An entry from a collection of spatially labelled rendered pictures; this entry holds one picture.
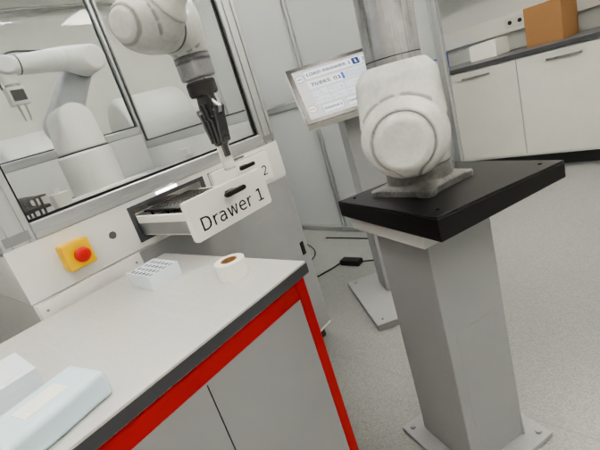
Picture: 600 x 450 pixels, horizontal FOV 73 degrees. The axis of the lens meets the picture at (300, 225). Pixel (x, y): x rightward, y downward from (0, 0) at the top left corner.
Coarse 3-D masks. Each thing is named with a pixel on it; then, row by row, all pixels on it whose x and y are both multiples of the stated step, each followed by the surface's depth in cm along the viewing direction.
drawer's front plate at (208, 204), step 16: (240, 176) 115; (256, 176) 120; (208, 192) 107; (224, 192) 111; (240, 192) 115; (256, 192) 119; (192, 208) 103; (208, 208) 107; (224, 208) 111; (256, 208) 119; (192, 224) 103; (208, 224) 107; (224, 224) 110
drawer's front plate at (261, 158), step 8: (264, 152) 161; (240, 160) 152; (248, 160) 154; (256, 160) 157; (264, 160) 160; (248, 168) 154; (264, 168) 160; (216, 176) 143; (224, 176) 146; (232, 176) 148; (264, 176) 160; (272, 176) 164; (216, 184) 143
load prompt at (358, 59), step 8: (352, 56) 183; (360, 56) 183; (328, 64) 182; (336, 64) 182; (344, 64) 181; (352, 64) 181; (304, 72) 181; (312, 72) 180; (320, 72) 180; (328, 72) 180
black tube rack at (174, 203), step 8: (184, 192) 138; (192, 192) 133; (200, 192) 128; (168, 200) 131; (176, 200) 127; (184, 200) 123; (152, 208) 126; (160, 208) 121; (168, 208) 117; (176, 208) 115
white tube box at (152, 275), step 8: (144, 264) 109; (152, 264) 107; (160, 264) 105; (168, 264) 103; (176, 264) 103; (128, 272) 106; (136, 272) 105; (144, 272) 103; (152, 272) 101; (160, 272) 100; (168, 272) 101; (176, 272) 103; (136, 280) 103; (144, 280) 100; (152, 280) 98; (160, 280) 100; (168, 280) 101; (152, 288) 99
